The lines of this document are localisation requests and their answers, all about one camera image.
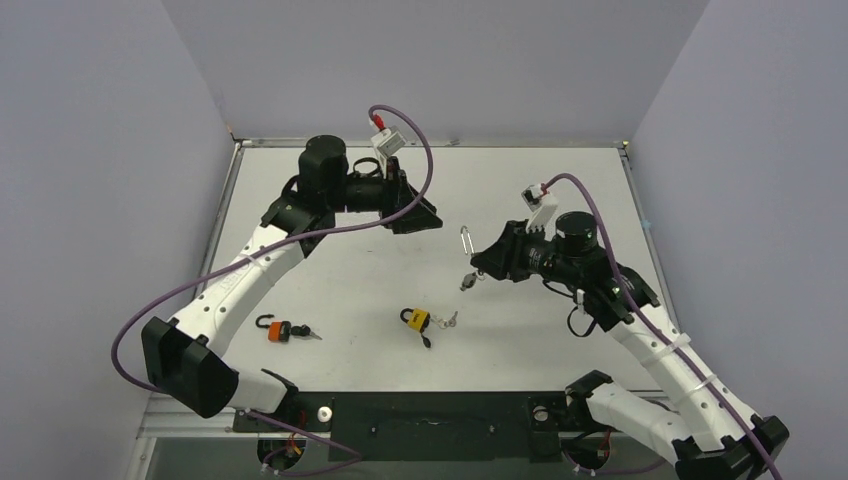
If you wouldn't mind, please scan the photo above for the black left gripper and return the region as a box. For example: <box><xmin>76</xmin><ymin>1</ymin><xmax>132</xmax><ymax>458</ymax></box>
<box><xmin>328</xmin><ymin>158</ymin><xmax>443</xmax><ymax>233</ymax></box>

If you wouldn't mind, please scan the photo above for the small brass padlock with keys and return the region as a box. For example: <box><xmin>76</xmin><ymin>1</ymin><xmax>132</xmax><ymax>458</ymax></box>
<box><xmin>459</xmin><ymin>225</ymin><xmax>486</xmax><ymax>292</ymax></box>

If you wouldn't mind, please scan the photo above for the yellow padlock with keys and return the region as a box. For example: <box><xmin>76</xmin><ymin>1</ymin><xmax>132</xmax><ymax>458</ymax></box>
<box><xmin>399</xmin><ymin>308</ymin><xmax>458</xmax><ymax>349</ymax></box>

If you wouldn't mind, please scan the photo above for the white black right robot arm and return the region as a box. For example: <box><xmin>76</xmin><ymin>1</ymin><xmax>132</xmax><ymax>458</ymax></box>
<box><xmin>460</xmin><ymin>211</ymin><xmax>789</xmax><ymax>479</ymax></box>

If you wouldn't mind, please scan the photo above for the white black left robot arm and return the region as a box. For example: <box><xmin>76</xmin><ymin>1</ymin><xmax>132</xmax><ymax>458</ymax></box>
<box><xmin>141</xmin><ymin>128</ymin><xmax>443</xmax><ymax>430</ymax></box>

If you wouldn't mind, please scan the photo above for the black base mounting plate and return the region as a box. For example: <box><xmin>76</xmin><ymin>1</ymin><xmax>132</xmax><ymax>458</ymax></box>
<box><xmin>239</xmin><ymin>391</ymin><xmax>606</xmax><ymax>462</ymax></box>

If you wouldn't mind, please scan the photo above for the orange padlock with keys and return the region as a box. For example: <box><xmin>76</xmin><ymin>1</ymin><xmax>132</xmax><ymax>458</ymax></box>
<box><xmin>254</xmin><ymin>314</ymin><xmax>322</xmax><ymax>343</ymax></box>

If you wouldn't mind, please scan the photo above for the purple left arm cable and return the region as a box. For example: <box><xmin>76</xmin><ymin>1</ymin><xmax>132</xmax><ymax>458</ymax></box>
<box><xmin>110</xmin><ymin>104</ymin><xmax>435</xmax><ymax>395</ymax></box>

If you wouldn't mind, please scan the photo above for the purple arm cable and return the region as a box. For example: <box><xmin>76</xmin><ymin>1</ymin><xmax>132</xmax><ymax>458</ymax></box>
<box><xmin>110</xmin><ymin>104</ymin><xmax>435</xmax><ymax>395</ymax></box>
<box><xmin>539</xmin><ymin>172</ymin><xmax>784</xmax><ymax>480</ymax></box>

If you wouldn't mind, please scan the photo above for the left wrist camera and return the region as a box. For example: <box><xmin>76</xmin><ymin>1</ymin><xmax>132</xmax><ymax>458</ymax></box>
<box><xmin>370</xmin><ymin>126</ymin><xmax>407</xmax><ymax>162</ymax></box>

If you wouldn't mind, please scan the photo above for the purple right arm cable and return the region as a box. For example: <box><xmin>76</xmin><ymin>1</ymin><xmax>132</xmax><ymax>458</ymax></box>
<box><xmin>539</xmin><ymin>172</ymin><xmax>784</xmax><ymax>480</ymax></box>

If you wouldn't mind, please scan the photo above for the aluminium rail frame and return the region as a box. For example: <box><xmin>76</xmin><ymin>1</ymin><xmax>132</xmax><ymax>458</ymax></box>
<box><xmin>137</xmin><ymin>394</ymin><xmax>259</xmax><ymax>439</ymax></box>

